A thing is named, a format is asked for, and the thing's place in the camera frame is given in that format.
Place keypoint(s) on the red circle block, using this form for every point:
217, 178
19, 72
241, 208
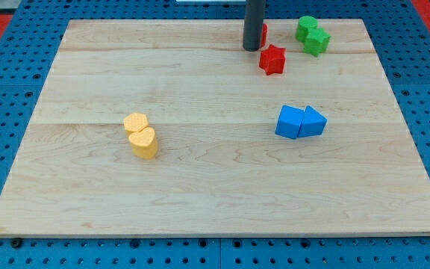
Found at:
264, 35

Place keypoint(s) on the green circle block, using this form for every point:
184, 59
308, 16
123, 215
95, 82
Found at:
305, 24

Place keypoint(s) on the light wooden board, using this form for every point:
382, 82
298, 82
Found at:
220, 170

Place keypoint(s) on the yellow heart block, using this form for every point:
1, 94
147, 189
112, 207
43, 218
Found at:
144, 144

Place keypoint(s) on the blue cube block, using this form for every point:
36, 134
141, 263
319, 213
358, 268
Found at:
289, 122

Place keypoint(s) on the yellow hexagon block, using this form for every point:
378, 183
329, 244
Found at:
135, 122

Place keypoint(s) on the red star block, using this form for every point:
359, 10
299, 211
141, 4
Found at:
272, 60

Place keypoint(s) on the blue triangle block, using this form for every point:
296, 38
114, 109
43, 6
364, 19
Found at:
313, 123

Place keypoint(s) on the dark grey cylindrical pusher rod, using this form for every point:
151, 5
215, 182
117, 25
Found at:
253, 24

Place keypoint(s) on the green star block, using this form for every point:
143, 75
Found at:
316, 41

